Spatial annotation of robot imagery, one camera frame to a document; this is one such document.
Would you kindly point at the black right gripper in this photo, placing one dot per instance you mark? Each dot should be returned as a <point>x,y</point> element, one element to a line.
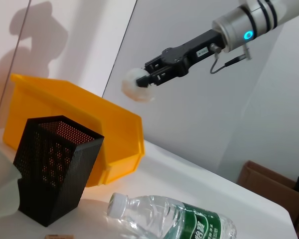
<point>189,53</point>

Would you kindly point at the white paper ball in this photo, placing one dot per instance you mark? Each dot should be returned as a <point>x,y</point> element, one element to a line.
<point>132,87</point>

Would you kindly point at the clear water bottle green label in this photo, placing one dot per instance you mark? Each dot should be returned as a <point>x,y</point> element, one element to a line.
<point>164,219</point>

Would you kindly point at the black mesh pen holder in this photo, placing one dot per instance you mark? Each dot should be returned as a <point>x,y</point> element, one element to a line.
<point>52,169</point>

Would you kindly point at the pale green glass fruit plate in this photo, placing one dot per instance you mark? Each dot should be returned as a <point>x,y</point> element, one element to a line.
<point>2,179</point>

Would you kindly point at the grey partition board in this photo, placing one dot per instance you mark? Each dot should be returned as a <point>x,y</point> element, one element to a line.
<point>189,119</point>

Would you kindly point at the yellow plastic storage bin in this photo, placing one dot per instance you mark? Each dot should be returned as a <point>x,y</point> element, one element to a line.
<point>64,102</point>

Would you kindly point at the brown cardboard box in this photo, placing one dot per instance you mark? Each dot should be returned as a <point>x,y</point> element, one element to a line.
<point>269,184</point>

